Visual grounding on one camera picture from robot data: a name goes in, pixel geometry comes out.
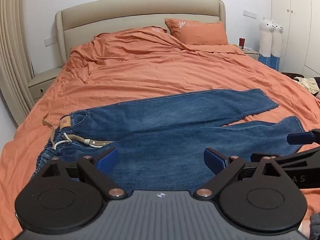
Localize white nightstand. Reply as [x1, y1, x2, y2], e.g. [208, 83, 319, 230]
[241, 47, 261, 61]

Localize blue denim pants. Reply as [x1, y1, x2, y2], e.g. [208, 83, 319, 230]
[32, 88, 307, 193]

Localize beige upholstered bed headboard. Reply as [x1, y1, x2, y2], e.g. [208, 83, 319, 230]
[55, 0, 227, 64]

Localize white alpaca plush toy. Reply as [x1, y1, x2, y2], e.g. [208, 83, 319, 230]
[258, 16, 276, 68]
[271, 22, 284, 70]

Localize orange pillow with white print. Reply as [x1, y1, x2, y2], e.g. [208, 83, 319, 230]
[142, 26, 168, 33]
[165, 18, 230, 46]

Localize person's grey clothing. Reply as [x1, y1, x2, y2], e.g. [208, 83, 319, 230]
[309, 211, 320, 240]

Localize orange duvet cover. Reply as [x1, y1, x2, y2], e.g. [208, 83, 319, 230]
[0, 27, 320, 238]

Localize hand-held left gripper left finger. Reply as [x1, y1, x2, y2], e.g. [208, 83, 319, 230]
[30, 147, 127, 200]

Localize beige fabric belt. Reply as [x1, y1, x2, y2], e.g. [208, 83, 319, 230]
[42, 114, 115, 148]

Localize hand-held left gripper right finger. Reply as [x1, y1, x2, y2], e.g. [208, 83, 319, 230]
[193, 148, 292, 200]

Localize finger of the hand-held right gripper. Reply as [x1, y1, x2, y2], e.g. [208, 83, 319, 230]
[287, 129, 320, 145]
[251, 147, 320, 168]

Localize beige pleated curtain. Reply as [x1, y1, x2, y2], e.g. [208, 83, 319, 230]
[0, 0, 35, 125]

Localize beige nightstand with drawer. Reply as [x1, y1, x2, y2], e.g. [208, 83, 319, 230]
[27, 67, 63, 103]

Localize white wardrobe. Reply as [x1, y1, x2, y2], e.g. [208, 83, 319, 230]
[271, 0, 320, 78]

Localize pile of light clothes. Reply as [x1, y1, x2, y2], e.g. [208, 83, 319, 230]
[293, 76, 320, 95]

